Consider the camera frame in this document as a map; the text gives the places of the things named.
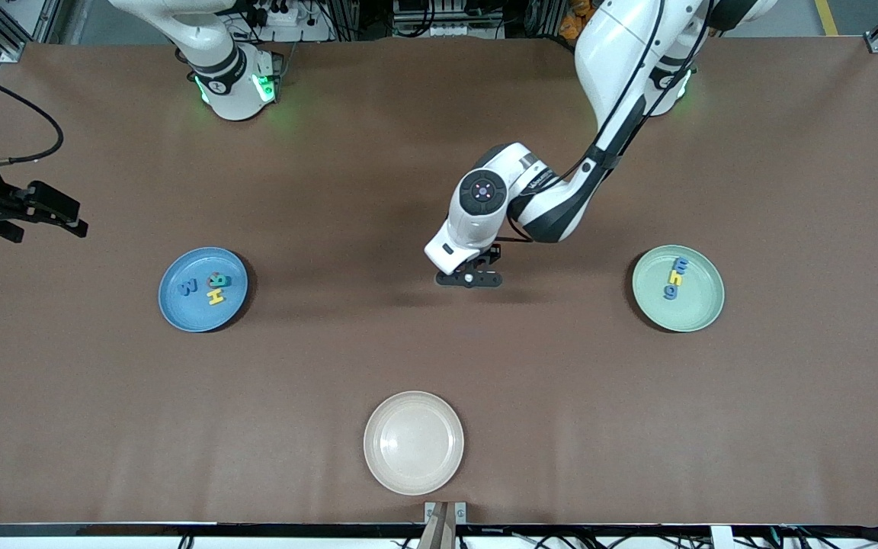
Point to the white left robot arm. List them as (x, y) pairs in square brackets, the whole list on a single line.
[(622, 61)]

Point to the yellow foam letter H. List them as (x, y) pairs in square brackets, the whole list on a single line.
[(216, 297), (675, 279)]

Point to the metal table edge bracket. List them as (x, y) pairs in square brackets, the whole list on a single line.
[(460, 512)]

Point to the blue foam letter M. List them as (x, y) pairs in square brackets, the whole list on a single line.
[(188, 288)]

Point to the orange packet pile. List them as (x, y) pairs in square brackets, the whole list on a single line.
[(570, 19)]

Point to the beige plate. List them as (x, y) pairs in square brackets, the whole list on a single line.
[(414, 444)]

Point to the green plate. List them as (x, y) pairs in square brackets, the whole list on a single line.
[(702, 301)]

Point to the blue plate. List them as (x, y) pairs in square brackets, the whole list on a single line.
[(203, 320)]

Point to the black table edge rail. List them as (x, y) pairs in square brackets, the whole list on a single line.
[(180, 529)]

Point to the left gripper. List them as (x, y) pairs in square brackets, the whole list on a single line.
[(488, 257)]

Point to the white power strip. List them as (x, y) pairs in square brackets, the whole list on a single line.
[(286, 19)]

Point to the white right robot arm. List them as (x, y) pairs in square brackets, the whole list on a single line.
[(233, 91)]

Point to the blue foam letter E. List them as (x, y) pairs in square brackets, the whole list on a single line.
[(681, 265)]

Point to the teal foam letter R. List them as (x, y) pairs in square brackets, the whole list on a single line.
[(221, 280)]

